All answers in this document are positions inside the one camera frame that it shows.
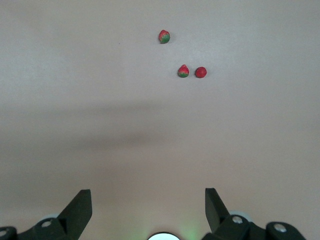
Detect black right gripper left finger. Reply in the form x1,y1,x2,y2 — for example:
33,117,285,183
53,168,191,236
0,189,93,240

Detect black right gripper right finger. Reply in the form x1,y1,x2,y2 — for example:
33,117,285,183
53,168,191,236
201,187,307,240

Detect red plastic strawberry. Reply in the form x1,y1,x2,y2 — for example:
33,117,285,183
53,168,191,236
194,66,208,79
177,64,190,79
158,29,171,45

